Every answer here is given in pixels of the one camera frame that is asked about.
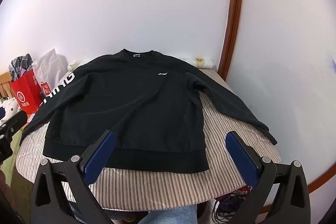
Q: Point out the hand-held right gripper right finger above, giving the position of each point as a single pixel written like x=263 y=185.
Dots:
x=241 y=158

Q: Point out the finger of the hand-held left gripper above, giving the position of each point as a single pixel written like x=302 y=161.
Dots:
x=14 y=120
x=5 y=148

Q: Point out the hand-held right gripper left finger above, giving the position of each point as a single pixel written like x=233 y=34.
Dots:
x=101 y=153

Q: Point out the black sweatshirt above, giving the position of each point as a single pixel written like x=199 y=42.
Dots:
x=131 y=98

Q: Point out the white flowered pillow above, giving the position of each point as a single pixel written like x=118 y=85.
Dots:
x=9 y=106

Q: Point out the green blanket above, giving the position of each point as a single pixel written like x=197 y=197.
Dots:
x=11 y=169

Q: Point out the red paper bag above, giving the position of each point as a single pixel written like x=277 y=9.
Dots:
x=26 y=93

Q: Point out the wooden headboard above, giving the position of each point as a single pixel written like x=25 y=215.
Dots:
x=4 y=87

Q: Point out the plaid cloth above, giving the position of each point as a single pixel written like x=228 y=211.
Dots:
x=19 y=62

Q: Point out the striped mattress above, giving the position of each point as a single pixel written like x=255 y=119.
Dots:
x=157 y=187

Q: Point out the white plastic bag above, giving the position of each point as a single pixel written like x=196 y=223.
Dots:
x=50 y=64

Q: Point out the brown wooden baseboard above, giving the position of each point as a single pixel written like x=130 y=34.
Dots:
x=315 y=186

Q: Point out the brown wooden door frame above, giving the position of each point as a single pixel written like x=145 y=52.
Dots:
x=235 y=3

